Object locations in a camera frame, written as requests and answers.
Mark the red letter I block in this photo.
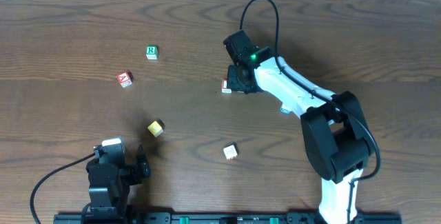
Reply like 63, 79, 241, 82
221, 79, 232, 94

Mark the red letter A block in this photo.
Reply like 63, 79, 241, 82
117, 71, 132, 88

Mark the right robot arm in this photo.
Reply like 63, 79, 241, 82
223, 30, 381, 223

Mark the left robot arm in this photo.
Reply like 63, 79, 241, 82
84, 143, 151, 223

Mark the yellow wooden block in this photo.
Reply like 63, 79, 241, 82
147, 120, 164, 137

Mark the blue-sided picture block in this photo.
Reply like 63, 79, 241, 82
280, 103, 292, 114

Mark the white red-print block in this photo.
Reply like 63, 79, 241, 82
223, 144, 238, 160

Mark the green letter R block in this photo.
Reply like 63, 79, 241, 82
145, 45, 158, 60

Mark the black mounting rail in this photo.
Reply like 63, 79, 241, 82
53, 211, 402, 224

